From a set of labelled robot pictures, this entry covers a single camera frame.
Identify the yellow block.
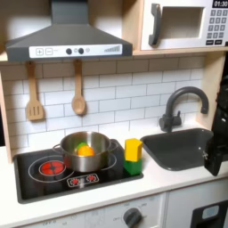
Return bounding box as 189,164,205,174
124,137,143,163

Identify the green block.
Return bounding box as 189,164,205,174
123,159,143,176

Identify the dark grey sink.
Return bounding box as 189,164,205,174
140,127,215,172

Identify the black appliance door panel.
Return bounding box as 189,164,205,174
190,199,228,228

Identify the dark grey tap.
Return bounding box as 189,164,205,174
159,85,210,133

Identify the grey oven knob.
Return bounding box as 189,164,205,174
123,208,143,228

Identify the white toy microwave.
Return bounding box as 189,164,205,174
140,0,228,52

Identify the steel pot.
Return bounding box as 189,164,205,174
53,131,119,174

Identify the orange toy carrot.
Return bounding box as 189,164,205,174
76,142,96,158

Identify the wooden spoon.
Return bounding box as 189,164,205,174
70,60,87,116

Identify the black toy stove top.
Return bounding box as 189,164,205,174
12,138,144,205

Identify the wooden slotted spatula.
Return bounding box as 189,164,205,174
25,61,46,121

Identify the grey range hood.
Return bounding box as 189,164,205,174
4,0,134,62

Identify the wooden kitchen frame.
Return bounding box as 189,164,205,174
0,0,228,164

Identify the grey microwave door handle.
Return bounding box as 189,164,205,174
148,3,163,47

